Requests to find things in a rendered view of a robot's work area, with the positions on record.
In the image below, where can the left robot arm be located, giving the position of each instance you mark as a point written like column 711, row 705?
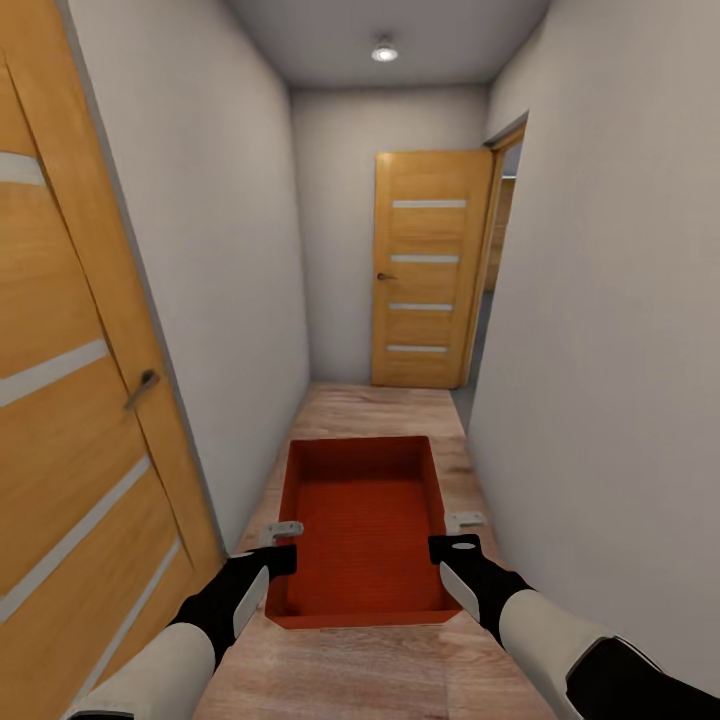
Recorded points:
column 166, row 680

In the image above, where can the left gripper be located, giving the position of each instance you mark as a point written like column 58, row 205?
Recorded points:
column 284, row 558

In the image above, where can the garage door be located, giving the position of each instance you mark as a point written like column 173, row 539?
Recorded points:
column 499, row 230

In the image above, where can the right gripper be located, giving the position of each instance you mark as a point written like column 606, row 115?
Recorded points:
column 439, row 543

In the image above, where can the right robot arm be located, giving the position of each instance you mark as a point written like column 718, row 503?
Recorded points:
column 585, row 671

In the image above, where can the storage box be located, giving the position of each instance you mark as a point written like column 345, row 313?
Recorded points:
column 368, row 506

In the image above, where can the downlight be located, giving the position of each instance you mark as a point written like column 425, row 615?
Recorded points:
column 385, row 52

